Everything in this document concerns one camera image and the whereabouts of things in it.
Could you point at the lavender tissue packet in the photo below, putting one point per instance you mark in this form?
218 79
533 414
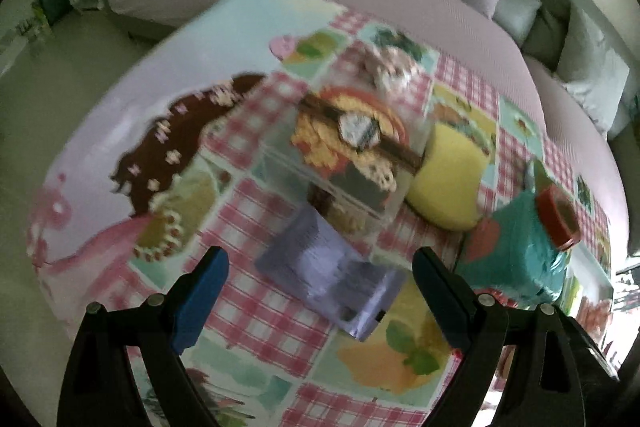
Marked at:
320 257

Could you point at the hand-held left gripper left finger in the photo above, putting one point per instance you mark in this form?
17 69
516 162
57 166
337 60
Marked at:
197 307

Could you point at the yellow sponge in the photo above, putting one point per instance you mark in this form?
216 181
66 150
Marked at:
450 177

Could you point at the red tape roll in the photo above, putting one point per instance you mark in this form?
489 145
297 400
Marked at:
547 207

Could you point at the printed checkered blanket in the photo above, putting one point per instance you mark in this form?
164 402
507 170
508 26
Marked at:
260 317

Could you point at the clear plastic box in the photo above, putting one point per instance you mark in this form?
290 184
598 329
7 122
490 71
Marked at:
285 167

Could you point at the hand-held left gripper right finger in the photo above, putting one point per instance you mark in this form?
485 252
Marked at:
442 307

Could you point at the light grey pillow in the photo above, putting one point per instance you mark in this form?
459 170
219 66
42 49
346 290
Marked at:
595 62

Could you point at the pink floral cloth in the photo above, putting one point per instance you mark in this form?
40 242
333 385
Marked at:
392 64

